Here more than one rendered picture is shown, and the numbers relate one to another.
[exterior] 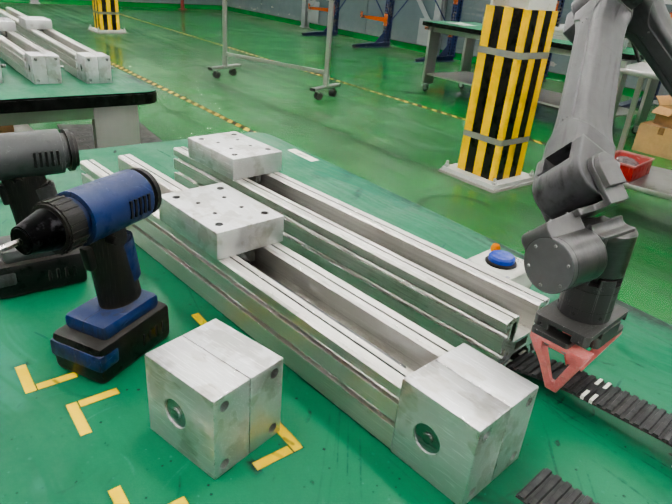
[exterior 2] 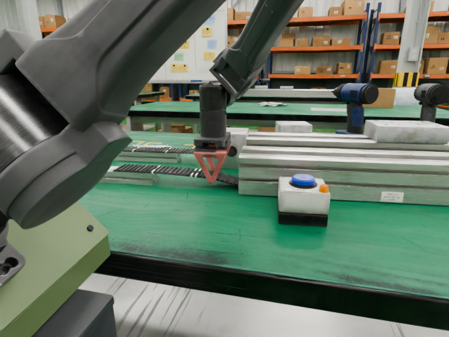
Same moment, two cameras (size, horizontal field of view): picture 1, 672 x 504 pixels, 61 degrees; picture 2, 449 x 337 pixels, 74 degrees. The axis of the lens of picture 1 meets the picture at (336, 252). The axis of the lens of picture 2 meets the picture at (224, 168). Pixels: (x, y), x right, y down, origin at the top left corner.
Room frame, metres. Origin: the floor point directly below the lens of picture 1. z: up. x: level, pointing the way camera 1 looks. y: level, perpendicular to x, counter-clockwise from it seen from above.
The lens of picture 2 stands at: (1.10, -0.65, 1.02)
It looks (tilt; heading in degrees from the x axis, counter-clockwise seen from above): 17 degrees down; 143
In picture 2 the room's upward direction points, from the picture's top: straight up
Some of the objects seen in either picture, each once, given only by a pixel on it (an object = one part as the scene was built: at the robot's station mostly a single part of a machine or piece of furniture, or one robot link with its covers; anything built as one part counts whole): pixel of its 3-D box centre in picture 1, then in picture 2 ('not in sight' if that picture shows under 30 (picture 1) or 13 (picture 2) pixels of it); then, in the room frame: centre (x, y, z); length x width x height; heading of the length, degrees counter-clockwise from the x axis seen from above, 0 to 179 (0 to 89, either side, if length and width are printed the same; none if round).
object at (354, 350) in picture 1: (220, 256); (399, 154); (0.76, 0.17, 0.82); 0.80 x 0.10 x 0.09; 45
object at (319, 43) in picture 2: not in sight; (313, 58); (-5.30, 7.64, 1.59); 2.83 x 0.98 x 3.17; 40
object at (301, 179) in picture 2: (501, 260); (303, 182); (0.79, -0.25, 0.84); 0.04 x 0.04 x 0.02
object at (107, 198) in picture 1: (88, 283); (347, 117); (0.54, 0.27, 0.89); 0.20 x 0.08 x 0.22; 158
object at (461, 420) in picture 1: (469, 414); (230, 148); (0.45, -0.15, 0.83); 0.12 x 0.09 x 0.10; 135
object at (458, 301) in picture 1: (316, 228); (437, 177); (0.90, 0.04, 0.82); 0.80 x 0.10 x 0.09; 45
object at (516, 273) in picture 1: (493, 280); (301, 197); (0.78, -0.25, 0.81); 0.10 x 0.08 x 0.06; 135
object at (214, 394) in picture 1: (224, 388); (292, 138); (0.46, 0.10, 0.83); 0.11 x 0.10 x 0.10; 144
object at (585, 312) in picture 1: (587, 296); (213, 126); (0.57, -0.29, 0.91); 0.10 x 0.07 x 0.07; 135
